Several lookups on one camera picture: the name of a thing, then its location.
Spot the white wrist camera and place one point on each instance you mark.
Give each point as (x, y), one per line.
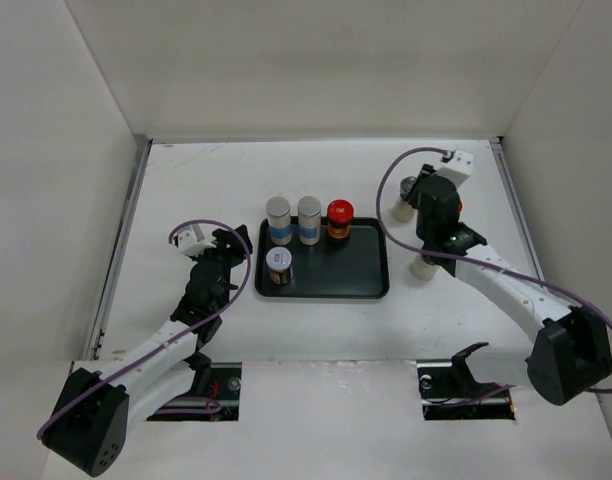
(189, 240)
(457, 166)

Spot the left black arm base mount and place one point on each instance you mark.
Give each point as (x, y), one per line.
(214, 395)

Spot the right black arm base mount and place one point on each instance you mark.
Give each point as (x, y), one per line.
(450, 392)

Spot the grey lid seasoning jar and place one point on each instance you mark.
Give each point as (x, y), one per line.
(402, 211)

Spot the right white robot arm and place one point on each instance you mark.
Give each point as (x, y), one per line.
(570, 350)

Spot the small dark spice jar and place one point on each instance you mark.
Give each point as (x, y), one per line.
(279, 263)

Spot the blue label sago bottle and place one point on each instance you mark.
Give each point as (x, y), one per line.
(279, 220)
(309, 220)

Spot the black cap white bottle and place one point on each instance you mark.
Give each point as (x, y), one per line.
(423, 269)

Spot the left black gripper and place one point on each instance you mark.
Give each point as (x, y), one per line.
(232, 247)

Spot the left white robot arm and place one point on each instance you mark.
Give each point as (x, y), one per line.
(96, 409)

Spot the black rectangular tray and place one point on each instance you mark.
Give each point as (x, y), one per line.
(356, 268)

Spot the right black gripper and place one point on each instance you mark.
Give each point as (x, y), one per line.
(426, 170)

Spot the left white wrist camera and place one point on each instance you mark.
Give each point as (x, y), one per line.
(189, 240)

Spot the red lid chili jar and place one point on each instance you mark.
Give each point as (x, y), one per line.
(340, 214)

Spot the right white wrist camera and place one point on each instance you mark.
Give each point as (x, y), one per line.
(457, 166)

